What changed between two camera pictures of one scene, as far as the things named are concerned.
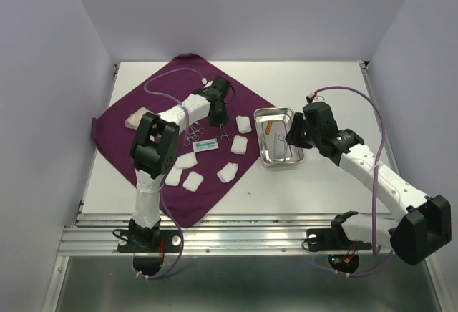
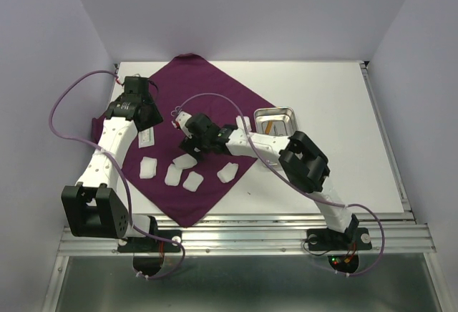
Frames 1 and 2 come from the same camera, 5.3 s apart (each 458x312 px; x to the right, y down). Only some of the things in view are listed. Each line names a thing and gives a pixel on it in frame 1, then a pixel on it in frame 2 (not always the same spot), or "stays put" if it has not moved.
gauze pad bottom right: x=227 y=173 stays put
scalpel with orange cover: x=268 y=127 stays put
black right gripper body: x=313 y=138 -> x=189 y=144
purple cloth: x=213 y=159 stays put
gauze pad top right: x=243 y=124 stays put
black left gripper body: x=221 y=117 -> x=154 y=117
